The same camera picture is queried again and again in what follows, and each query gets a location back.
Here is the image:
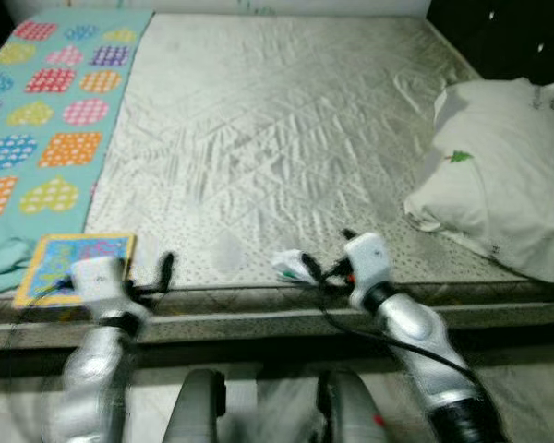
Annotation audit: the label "small white green cloth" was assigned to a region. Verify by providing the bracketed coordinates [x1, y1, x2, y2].
[271, 249, 322, 283]

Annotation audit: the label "colourful children's board book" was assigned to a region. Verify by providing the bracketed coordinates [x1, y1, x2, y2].
[14, 233, 138, 308]

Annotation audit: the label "dark bed base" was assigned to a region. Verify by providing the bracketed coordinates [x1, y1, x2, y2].
[0, 323, 554, 377]

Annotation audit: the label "grey left robot leg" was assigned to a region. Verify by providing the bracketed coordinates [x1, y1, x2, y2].
[162, 369, 229, 443]

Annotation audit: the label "grey robot leg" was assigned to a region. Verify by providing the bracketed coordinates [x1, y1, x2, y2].
[162, 369, 229, 443]
[314, 369, 391, 443]

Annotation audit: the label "grey right robot leg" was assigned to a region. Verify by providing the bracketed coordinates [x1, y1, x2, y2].
[314, 369, 391, 443]

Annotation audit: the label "grey quilted mattress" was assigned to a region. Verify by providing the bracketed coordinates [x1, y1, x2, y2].
[0, 14, 554, 353]

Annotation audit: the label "white pillow green tree print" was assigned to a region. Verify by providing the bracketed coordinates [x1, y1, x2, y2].
[404, 78, 554, 283]

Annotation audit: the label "teal blanket colourful shapes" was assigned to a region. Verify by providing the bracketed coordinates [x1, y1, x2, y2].
[0, 9, 155, 298]

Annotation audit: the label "dark tufted headboard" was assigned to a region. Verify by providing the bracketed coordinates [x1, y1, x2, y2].
[425, 0, 554, 91]

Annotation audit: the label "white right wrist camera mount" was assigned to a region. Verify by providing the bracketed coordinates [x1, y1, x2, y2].
[343, 233, 395, 310]

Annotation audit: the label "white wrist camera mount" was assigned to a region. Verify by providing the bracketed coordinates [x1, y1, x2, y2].
[69, 257, 132, 322]
[343, 233, 395, 310]

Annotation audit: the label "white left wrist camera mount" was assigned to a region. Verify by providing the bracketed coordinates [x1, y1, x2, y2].
[69, 257, 132, 322]

